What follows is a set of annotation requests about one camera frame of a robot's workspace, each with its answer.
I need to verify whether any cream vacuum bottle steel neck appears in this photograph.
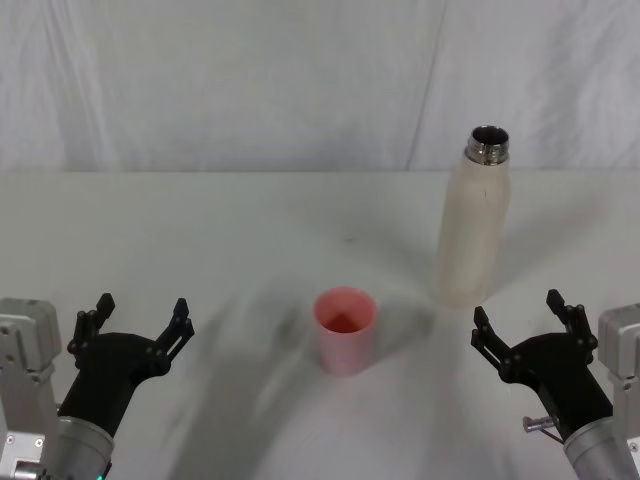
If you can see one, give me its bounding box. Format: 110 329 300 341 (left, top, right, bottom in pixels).
433 125 513 308

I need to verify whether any thin cable with silver plug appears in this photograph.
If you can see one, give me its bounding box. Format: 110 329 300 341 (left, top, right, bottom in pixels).
522 415 568 445

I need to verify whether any white curtain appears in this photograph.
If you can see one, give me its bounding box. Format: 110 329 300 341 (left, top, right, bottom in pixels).
0 0 640 174

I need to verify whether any pink cup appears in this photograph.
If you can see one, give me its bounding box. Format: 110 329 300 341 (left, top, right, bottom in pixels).
312 285 377 377

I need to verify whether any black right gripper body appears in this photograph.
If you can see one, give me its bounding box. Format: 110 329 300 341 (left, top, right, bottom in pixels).
501 331 615 444

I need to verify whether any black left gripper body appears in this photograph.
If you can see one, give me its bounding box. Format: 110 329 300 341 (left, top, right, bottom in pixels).
57 331 172 437

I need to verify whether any white table cloth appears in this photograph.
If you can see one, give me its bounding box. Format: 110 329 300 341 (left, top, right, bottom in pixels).
0 169 640 480

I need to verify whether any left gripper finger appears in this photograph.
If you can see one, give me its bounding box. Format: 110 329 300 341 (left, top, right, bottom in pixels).
66 292 118 357
148 297 195 375

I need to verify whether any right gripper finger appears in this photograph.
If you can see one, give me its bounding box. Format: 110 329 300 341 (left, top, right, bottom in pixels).
470 305 522 384
545 288 599 352

